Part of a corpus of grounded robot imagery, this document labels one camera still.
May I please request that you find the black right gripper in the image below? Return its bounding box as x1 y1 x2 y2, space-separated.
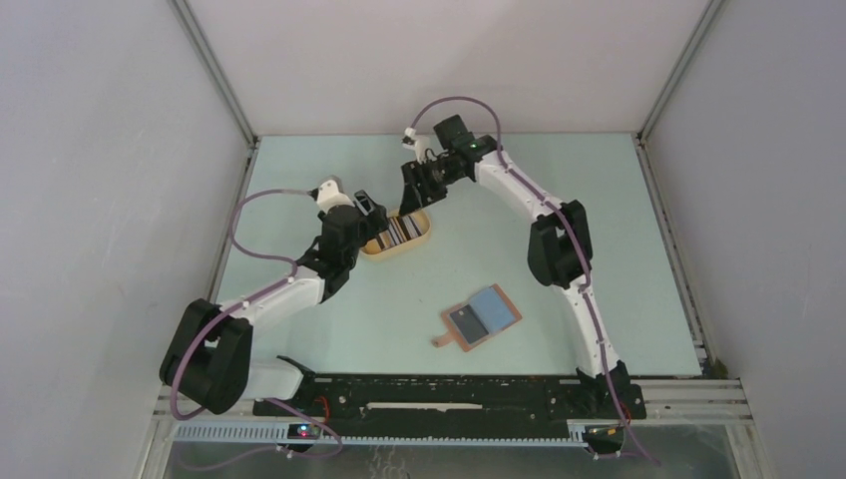
400 153 467 217

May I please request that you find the beige oval card tray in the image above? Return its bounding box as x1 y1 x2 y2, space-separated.
360 211 432 261

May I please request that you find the pink leather card holder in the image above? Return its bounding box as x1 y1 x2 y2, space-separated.
430 283 523 352

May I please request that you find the black credit card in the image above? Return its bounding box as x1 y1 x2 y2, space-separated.
448 305 489 345

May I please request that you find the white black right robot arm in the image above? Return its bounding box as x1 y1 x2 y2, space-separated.
399 115 632 417

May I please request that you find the stack of grey cards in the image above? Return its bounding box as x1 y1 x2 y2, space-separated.
374 212 430 252

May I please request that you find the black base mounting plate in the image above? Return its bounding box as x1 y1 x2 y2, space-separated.
288 374 646 440

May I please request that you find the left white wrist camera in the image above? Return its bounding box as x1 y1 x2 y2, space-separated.
315 176 353 214

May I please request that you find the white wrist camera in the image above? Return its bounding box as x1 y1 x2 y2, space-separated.
315 176 353 214
401 127 429 163

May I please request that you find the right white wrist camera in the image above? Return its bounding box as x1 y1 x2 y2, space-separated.
401 127 429 163

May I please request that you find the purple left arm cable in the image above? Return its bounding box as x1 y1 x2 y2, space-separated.
168 188 345 473

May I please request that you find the white perforated cable duct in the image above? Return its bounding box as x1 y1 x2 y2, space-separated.
173 422 590 447

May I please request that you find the aluminium frame rail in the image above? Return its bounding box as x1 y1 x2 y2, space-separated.
153 376 755 426

